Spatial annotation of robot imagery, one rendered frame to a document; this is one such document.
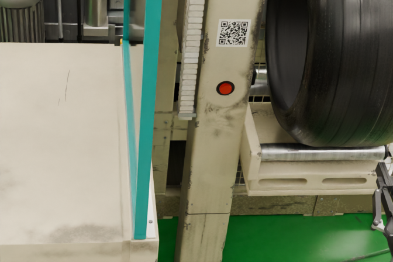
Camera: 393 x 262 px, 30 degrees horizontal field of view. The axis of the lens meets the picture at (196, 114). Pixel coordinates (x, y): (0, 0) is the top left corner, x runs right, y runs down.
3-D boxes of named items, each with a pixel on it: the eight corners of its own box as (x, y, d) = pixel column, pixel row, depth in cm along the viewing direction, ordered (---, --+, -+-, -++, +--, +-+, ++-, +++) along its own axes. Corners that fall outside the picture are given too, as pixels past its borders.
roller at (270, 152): (257, 159, 184) (256, 142, 185) (252, 161, 189) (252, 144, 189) (389, 158, 189) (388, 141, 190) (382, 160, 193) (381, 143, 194)
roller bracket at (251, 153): (246, 182, 185) (251, 152, 179) (224, 88, 216) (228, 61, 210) (259, 182, 185) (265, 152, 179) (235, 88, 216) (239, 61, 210)
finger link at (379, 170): (386, 194, 165) (383, 194, 165) (378, 169, 170) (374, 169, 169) (390, 185, 163) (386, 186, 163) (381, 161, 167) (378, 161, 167)
